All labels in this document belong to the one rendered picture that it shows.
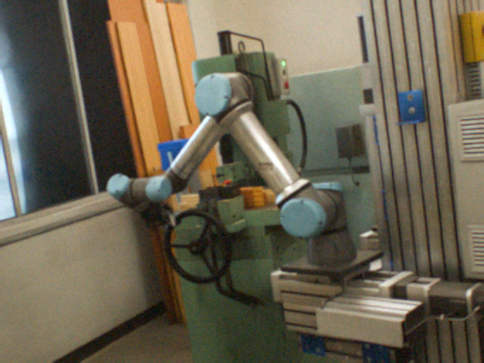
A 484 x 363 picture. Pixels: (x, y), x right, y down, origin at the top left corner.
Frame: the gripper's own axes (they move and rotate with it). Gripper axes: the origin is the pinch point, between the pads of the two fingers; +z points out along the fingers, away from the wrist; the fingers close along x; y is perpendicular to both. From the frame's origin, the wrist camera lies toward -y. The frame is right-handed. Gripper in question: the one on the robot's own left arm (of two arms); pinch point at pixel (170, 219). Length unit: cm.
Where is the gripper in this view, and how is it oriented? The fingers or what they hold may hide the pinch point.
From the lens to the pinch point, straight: 236.2
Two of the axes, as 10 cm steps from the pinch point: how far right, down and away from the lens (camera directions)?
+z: 4.4, 4.1, 8.0
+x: 8.5, -4.9, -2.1
